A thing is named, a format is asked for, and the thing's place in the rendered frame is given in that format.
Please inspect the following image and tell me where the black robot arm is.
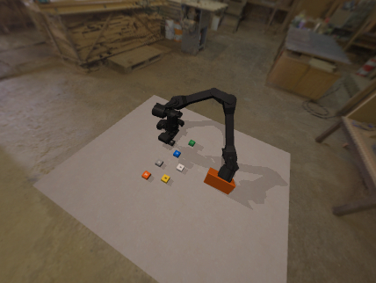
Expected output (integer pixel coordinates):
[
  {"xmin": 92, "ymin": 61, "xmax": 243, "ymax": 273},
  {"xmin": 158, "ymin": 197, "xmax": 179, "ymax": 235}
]
[{"xmin": 152, "ymin": 88, "xmax": 239, "ymax": 183}]

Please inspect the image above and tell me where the blue block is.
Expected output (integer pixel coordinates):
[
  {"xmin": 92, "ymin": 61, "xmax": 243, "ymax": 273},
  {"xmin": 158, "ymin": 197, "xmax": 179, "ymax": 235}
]
[{"xmin": 173, "ymin": 150, "xmax": 181, "ymax": 158}]

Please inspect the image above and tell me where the yellow block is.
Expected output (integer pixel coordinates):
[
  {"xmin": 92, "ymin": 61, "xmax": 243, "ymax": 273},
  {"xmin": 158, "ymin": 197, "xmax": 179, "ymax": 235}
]
[{"xmin": 161, "ymin": 174, "xmax": 170, "ymax": 184}]

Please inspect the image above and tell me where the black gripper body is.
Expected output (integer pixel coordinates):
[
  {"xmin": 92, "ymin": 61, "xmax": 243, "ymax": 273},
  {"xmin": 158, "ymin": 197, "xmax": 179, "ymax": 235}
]
[{"xmin": 158, "ymin": 119, "xmax": 184, "ymax": 144}]

